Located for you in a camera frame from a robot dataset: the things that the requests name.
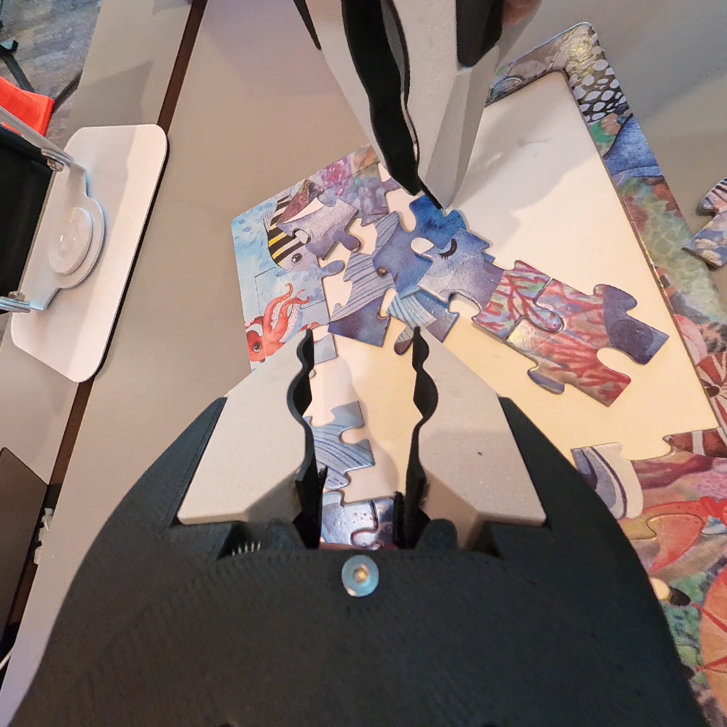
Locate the metal stand bracket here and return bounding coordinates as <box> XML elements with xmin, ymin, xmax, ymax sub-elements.
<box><xmin>0</xmin><ymin>108</ymin><xmax>106</xmax><ymax>313</ymax></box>

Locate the ocean print puzzle board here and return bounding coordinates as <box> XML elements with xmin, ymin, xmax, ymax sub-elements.
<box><xmin>230</xmin><ymin>23</ymin><xmax>727</xmax><ymax>727</ymax></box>

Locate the white stand base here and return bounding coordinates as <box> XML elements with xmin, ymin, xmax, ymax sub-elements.
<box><xmin>10</xmin><ymin>125</ymin><xmax>169</xmax><ymax>382</ymax></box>

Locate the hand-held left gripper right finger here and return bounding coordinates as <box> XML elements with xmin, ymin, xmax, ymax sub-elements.
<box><xmin>396</xmin><ymin>326</ymin><xmax>547</xmax><ymax>550</ymax></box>

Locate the pile of loose puzzle pieces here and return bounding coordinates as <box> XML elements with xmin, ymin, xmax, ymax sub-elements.
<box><xmin>684</xmin><ymin>176</ymin><xmax>727</xmax><ymax>268</ymax></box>

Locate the dark desk cable flap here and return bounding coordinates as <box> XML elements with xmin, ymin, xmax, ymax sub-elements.
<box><xmin>0</xmin><ymin>448</ymin><xmax>47</xmax><ymax>626</ymax></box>

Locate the group of assembled puzzle pieces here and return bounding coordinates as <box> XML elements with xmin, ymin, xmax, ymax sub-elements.
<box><xmin>244</xmin><ymin>145</ymin><xmax>727</xmax><ymax>682</ymax></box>

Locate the red coral navy puzzle piece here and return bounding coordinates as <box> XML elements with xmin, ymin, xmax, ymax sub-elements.
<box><xmin>505</xmin><ymin>281</ymin><xmax>671</xmax><ymax>408</ymax></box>

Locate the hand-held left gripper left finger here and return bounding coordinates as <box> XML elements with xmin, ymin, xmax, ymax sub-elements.
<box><xmin>176</xmin><ymin>328</ymin><xmax>327</xmax><ymax>550</ymax></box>

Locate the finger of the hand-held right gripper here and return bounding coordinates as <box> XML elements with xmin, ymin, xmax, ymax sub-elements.
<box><xmin>374</xmin><ymin>0</ymin><xmax>502</xmax><ymax>209</ymax></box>
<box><xmin>306</xmin><ymin>0</ymin><xmax>428</xmax><ymax>192</ymax></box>

